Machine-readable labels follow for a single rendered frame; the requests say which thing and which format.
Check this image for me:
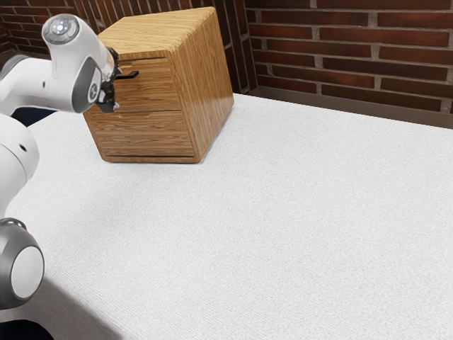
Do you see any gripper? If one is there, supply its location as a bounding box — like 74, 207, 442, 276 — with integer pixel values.
96, 47, 120, 113

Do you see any wooden cabinet with drawers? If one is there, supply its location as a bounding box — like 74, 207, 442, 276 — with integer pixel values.
81, 6, 235, 164

